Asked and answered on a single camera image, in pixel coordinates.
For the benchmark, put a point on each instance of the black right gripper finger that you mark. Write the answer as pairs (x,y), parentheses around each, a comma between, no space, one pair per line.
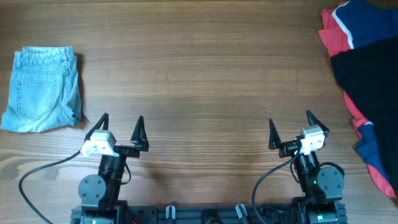
(274,139)
(312,120)

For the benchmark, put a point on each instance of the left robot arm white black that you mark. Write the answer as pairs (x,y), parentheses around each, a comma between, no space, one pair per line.
(99,192)

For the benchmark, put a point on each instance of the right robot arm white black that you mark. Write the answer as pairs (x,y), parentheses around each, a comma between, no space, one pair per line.
(321,183)

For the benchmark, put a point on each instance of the red navy white garment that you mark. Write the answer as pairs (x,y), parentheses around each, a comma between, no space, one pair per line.
(361,40)

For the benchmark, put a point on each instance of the light blue denim shorts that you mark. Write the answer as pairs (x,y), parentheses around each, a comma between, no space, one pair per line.
(44,92)

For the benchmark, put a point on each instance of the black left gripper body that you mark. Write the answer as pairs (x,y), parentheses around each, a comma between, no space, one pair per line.
(122,149)

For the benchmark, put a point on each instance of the black base rail with clips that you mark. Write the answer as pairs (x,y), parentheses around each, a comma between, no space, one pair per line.
(270,213)

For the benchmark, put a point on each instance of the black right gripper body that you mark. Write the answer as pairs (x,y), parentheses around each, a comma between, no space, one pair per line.
(290,146)

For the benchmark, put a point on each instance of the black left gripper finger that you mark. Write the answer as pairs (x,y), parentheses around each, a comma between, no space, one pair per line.
(139,137)
(102,124)

